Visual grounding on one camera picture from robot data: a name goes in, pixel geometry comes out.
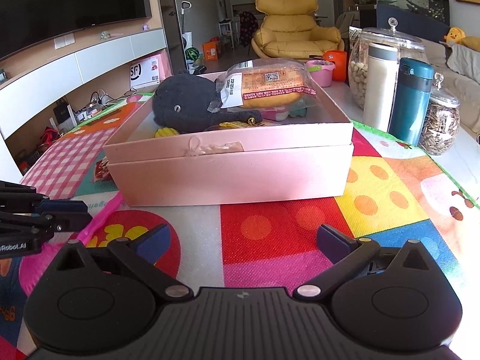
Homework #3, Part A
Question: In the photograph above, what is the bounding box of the pink plastic scoop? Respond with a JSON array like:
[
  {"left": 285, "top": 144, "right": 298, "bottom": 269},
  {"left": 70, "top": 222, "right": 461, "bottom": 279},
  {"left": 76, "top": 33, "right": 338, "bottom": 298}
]
[{"left": 19, "top": 192, "right": 124, "bottom": 297}]

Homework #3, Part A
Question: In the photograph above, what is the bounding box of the small glass seed jar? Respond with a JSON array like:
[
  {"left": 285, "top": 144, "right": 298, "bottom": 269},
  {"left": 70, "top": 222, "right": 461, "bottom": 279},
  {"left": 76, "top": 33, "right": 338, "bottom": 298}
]
[{"left": 419, "top": 72, "right": 461, "bottom": 155}]

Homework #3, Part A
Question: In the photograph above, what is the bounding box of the pink cardboard box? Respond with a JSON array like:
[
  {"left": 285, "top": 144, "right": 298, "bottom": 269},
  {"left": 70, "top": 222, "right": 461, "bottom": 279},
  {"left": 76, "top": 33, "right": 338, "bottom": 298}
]
[{"left": 104, "top": 88, "right": 354, "bottom": 206}]

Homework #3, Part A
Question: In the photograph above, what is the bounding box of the grey sofa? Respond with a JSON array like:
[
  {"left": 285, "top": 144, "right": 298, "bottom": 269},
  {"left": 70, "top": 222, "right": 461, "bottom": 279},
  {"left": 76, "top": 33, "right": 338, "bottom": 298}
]
[{"left": 422, "top": 39, "right": 479, "bottom": 140}]

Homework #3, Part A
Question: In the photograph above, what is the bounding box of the packaged bread bag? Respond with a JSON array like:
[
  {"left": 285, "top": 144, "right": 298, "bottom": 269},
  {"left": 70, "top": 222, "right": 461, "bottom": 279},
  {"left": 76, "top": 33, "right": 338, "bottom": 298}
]
[{"left": 215, "top": 58, "right": 317, "bottom": 109}]

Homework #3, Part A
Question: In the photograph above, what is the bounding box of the black television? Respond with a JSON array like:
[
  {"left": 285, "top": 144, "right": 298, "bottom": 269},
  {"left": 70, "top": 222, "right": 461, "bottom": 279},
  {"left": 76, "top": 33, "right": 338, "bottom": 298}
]
[{"left": 1, "top": 0, "right": 151, "bottom": 59}]

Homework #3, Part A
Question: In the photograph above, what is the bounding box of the colourful play mat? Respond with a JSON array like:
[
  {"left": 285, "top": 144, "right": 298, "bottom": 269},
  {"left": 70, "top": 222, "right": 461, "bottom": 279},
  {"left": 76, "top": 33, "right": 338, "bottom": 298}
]
[{"left": 1, "top": 104, "right": 479, "bottom": 359}]

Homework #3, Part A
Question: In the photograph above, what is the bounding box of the pink toy cup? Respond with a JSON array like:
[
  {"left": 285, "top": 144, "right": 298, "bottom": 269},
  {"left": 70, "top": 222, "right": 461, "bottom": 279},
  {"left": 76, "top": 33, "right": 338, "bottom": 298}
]
[{"left": 306, "top": 59, "right": 335, "bottom": 87}]

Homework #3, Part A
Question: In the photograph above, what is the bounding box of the large glass nut jar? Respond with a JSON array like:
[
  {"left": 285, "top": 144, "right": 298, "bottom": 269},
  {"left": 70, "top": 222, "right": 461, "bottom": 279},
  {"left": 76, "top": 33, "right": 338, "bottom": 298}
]
[{"left": 347, "top": 16, "right": 428, "bottom": 107}]

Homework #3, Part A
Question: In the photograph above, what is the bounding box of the yellow lounge chair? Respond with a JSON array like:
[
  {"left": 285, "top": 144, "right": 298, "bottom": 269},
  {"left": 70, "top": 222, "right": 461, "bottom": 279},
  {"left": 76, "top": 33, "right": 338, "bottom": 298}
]
[{"left": 251, "top": 0, "right": 344, "bottom": 61}]

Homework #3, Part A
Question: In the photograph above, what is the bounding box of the yellow toy corn cob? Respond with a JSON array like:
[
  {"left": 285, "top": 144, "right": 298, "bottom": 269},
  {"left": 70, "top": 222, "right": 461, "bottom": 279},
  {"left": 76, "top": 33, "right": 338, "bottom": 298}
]
[{"left": 154, "top": 127, "right": 179, "bottom": 137}]

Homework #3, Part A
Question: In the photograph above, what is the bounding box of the white thermos bottle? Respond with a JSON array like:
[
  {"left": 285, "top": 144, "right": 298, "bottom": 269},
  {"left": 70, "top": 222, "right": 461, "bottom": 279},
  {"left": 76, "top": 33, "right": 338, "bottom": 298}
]
[{"left": 363, "top": 42, "right": 399, "bottom": 133}]

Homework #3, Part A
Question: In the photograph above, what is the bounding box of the white SF parcel box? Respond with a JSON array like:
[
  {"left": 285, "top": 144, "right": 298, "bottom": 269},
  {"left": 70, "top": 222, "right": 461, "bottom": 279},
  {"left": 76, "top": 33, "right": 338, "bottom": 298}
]
[{"left": 129, "top": 54, "right": 170, "bottom": 89}]

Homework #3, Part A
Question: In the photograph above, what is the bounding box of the black plush toy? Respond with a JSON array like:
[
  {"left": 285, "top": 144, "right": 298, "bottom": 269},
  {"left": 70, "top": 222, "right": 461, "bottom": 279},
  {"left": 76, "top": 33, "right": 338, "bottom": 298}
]
[{"left": 151, "top": 73, "right": 263, "bottom": 133}]

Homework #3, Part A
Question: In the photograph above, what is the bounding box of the yellow duck plush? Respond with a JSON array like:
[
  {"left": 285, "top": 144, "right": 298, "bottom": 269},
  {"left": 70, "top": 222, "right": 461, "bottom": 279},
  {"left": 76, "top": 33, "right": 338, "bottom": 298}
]
[{"left": 443, "top": 27, "right": 466, "bottom": 47}]

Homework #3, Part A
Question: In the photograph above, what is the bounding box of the orange plastic container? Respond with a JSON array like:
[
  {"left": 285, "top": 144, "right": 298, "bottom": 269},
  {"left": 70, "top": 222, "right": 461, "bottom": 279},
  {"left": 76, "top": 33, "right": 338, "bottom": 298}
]
[{"left": 323, "top": 50, "right": 347, "bottom": 82}]

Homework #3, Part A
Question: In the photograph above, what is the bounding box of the teal thermos bottle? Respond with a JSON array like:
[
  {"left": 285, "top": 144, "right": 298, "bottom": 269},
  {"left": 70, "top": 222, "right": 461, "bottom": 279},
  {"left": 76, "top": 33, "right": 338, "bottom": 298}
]
[{"left": 388, "top": 58, "right": 434, "bottom": 146}]

